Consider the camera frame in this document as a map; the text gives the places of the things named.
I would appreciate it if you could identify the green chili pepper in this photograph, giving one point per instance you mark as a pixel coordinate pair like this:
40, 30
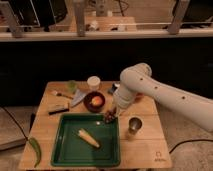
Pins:
36, 147

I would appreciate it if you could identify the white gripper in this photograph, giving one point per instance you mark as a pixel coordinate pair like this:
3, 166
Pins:
120, 105

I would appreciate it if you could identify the wooden cutting board table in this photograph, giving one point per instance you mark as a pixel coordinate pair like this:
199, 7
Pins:
147, 149

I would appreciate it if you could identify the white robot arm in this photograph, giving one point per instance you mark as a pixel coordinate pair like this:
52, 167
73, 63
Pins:
137, 79

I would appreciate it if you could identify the dark small object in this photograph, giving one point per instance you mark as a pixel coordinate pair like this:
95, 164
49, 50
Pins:
113, 88

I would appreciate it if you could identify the yellow corn cob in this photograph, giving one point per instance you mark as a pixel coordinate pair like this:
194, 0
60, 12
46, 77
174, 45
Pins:
88, 138

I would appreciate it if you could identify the dark purple grape bunch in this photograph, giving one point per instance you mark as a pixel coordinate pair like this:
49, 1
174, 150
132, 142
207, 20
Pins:
109, 116

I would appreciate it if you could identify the orange peach fruit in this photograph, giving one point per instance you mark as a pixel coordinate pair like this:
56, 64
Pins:
96, 101

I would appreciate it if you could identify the metal cup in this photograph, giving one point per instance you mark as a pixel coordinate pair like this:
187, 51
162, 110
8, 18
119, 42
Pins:
135, 124

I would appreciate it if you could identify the white paper cup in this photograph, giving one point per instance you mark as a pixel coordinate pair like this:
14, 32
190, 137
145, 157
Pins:
94, 83

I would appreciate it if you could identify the green plastic tray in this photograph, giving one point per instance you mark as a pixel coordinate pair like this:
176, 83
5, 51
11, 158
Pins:
72, 151

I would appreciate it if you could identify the green small cup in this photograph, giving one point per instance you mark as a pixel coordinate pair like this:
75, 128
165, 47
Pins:
72, 86

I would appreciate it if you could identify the dark brown bowl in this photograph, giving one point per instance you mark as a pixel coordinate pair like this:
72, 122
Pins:
89, 106

